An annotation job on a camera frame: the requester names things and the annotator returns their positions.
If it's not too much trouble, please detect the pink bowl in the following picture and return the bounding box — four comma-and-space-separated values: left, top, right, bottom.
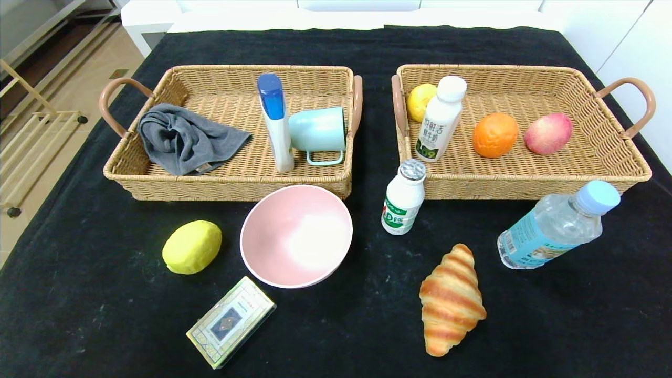
240, 184, 353, 289

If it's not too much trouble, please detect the small white foil-lid drink bottle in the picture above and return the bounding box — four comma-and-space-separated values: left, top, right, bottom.
381, 159, 427, 236

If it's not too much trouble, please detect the croissant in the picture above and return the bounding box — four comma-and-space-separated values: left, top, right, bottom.
419, 243, 487, 358

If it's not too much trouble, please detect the clear water bottle blue cap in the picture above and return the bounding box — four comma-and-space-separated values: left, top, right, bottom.
497, 180, 621, 270

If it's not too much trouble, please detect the mint green mug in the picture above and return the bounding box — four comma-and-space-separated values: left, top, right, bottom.
288, 107, 347, 166

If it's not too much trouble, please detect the white bottle with blue cap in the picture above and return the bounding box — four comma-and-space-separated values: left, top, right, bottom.
257, 72, 296, 173

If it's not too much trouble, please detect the small yellow lemon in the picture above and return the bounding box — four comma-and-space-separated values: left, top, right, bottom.
407, 83, 438, 123

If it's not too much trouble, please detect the tall white milk bottle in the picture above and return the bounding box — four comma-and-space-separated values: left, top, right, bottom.
414, 75, 467, 163

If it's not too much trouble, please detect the black table cloth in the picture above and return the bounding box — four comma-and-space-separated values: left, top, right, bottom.
0, 24, 672, 378

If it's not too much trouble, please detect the large yellow lemon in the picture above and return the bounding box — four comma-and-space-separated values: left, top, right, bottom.
162, 220, 223, 275

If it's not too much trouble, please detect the grey towel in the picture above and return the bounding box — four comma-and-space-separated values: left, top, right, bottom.
137, 103, 253, 176

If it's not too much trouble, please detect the orange fruit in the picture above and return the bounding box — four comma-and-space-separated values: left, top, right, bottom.
472, 112, 519, 159

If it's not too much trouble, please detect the gold and blue card box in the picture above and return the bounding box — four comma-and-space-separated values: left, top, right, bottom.
186, 276, 277, 370

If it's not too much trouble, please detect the red peach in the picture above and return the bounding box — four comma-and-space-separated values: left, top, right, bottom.
524, 113, 573, 155

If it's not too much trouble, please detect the white furniture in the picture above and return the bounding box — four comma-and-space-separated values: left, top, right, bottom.
120, 0, 568, 58

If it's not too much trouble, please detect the wooden rack on wheels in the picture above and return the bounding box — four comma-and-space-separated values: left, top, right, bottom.
0, 59, 88, 218

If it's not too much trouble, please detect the grey shelf unit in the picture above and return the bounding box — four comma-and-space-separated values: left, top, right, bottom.
0, 0, 124, 79

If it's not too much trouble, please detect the wicker basket with brown handles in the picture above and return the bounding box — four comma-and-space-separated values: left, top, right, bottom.
99, 64, 364, 202
391, 63, 657, 201

